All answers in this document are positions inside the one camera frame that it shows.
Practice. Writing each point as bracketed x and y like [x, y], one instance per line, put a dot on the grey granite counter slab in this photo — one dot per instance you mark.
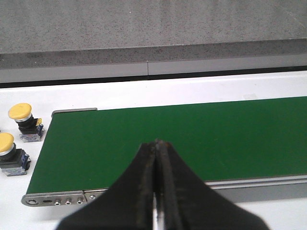
[49, 42]

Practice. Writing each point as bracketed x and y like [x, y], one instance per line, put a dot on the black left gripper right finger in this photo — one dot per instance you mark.
[185, 202]

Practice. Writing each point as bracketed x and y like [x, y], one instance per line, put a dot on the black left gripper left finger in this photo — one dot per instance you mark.
[128, 202]

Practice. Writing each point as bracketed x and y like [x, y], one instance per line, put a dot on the yellow mushroom push button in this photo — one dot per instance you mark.
[31, 129]
[13, 161]

